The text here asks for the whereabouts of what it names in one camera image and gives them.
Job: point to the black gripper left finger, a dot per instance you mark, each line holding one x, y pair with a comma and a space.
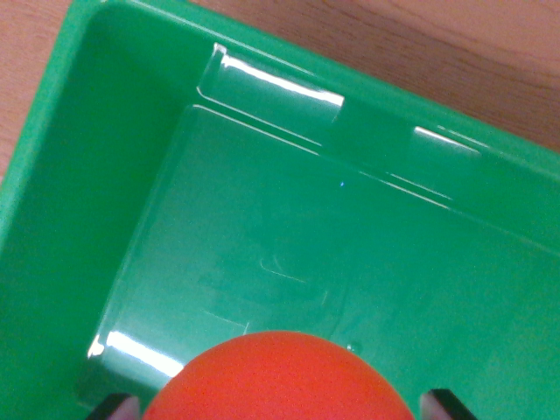
116, 409

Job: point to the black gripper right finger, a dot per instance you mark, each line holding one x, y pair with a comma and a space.
444, 407

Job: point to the orange round fruit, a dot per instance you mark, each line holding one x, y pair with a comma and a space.
280, 385

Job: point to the green plastic bin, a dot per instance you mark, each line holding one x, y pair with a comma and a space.
306, 240

